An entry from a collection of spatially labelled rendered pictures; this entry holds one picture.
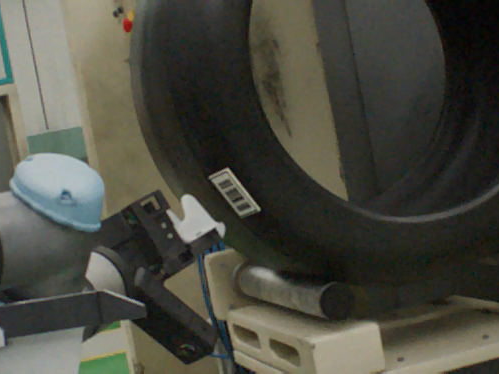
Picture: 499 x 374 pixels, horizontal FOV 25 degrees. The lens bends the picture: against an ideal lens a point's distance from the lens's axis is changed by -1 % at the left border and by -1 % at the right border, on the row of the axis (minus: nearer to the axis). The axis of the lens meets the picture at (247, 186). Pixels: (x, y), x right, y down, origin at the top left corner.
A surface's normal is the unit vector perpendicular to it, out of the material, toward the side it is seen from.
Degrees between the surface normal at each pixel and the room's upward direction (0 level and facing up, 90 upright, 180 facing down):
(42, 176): 35
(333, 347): 90
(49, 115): 90
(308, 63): 90
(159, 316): 125
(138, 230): 98
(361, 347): 90
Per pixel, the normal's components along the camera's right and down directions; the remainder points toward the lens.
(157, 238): 0.70, -0.44
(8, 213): 0.48, -0.63
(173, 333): -0.21, 0.66
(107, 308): 0.31, -0.13
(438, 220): 0.32, 0.18
